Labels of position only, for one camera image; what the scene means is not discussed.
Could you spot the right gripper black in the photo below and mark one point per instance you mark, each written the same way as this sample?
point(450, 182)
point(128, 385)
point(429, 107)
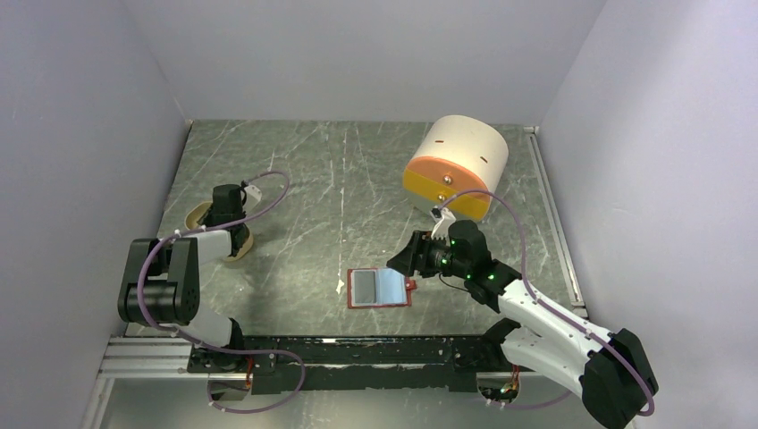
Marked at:
point(413, 256)

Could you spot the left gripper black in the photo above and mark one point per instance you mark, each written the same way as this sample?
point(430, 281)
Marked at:
point(206, 220)

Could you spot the black VIP credit card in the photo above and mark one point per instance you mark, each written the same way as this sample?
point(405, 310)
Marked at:
point(364, 289)

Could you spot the red leather card holder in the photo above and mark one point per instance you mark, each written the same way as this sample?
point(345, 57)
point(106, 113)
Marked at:
point(393, 289)

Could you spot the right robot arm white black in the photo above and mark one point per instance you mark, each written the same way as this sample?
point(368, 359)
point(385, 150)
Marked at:
point(609, 371)

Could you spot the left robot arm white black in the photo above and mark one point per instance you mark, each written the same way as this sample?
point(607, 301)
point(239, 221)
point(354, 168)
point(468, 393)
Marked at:
point(168, 277)

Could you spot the gold metal card tray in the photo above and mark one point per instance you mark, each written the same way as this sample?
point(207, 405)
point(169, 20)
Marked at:
point(228, 244)

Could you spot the cream cylindrical drawer box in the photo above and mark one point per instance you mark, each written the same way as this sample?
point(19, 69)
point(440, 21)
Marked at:
point(458, 153)

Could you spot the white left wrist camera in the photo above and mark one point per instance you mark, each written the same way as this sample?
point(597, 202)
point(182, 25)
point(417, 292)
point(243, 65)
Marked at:
point(251, 197)

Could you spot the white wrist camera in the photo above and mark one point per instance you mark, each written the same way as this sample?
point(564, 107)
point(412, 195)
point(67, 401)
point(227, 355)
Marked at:
point(251, 197)
point(444, 219)

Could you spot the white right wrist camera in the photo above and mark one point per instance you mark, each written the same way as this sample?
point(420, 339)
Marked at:
point(444, 219)

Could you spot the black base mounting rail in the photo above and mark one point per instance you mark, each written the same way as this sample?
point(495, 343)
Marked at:
point(457, 363)

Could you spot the aluminium frame rail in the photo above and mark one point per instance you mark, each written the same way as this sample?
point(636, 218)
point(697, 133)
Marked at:
point(166, 357)

